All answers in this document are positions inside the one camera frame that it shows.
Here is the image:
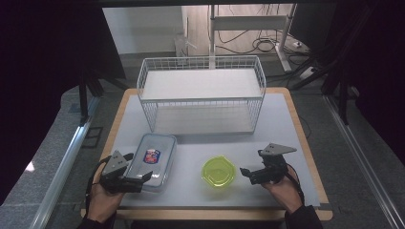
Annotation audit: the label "white metal desk frame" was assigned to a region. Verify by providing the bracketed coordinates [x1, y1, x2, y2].
[208, 3, 298, 73]

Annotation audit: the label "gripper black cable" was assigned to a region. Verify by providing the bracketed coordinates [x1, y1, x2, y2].
[85, 156, 112, 208]
[286, 163, 306, 205]

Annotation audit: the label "white power strip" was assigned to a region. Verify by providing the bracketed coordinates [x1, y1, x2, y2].
[299, 66, 317, 81]

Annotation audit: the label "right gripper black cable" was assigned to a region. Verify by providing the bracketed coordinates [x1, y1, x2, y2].
[286, 163, 306, 205]

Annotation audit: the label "clear rectangular food container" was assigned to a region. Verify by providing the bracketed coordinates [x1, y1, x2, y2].
[125, 133, 178, 195]

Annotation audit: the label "black floor cables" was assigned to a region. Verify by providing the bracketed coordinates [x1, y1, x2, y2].
[216, 29, 310, 55]

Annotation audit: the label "person's left hand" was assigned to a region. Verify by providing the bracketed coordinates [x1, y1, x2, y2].
[86, 181, 126, 223]

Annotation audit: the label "light grey table mat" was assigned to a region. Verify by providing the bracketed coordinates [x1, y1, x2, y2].
[111, 93, 321, 210]

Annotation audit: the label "black metal stand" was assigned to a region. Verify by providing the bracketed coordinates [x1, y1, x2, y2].
[321, 68, 352, 126]
[77, 68, 105, 126]

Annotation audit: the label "black rectangular floor frame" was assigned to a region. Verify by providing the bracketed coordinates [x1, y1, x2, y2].
[80, 126, 105, 149]

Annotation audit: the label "aluminium rail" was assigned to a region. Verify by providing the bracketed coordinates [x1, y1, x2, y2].
[28, 96, 101, 229]
[322, 94, 405, 229]

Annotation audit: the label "translucent plastic box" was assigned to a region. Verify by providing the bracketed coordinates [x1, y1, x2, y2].
[174, 33, 198, 59]

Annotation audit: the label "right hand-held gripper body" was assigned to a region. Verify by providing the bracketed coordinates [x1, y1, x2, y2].
[249, 142, 298, 185]

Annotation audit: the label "white wire rack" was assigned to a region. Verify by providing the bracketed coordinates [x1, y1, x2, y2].
[137, 55, 267, 137]

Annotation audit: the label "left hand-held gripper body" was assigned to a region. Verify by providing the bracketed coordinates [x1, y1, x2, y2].
[99, 150, 143, 195]

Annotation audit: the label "green plastic container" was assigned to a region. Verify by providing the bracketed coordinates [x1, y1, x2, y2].
[201, 155, 237, 189]

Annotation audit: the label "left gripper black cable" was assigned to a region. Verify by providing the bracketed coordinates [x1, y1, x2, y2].
[85, 156, 112, 208]

